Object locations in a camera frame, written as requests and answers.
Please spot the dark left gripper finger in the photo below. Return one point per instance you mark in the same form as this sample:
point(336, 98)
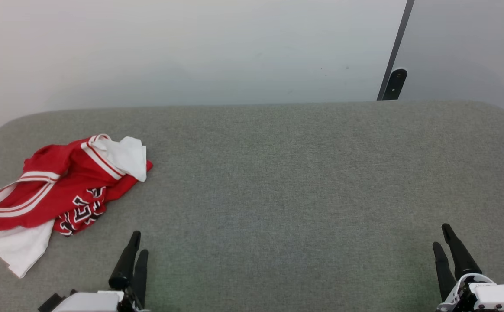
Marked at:
point(124, 264)
point(140, 277)

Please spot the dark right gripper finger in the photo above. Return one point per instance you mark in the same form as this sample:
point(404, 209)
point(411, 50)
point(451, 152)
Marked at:
point(462, 260)
point(444, 273)

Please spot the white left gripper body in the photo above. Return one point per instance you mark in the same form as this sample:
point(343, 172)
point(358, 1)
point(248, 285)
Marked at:
point(89, 302)

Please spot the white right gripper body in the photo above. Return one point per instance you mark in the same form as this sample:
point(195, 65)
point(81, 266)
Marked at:
point(499, 297)

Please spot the red white basketball jersey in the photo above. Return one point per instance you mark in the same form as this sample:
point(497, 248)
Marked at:
point(61, 186)

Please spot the grey fabric sofa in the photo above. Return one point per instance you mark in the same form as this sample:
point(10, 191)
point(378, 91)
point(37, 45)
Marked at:
point(278, 182)

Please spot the black wall bracket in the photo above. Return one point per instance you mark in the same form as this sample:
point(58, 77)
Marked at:
point(395, 84)

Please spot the dark grey wall strip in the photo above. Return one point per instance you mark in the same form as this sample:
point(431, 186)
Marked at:
point(397, 43)

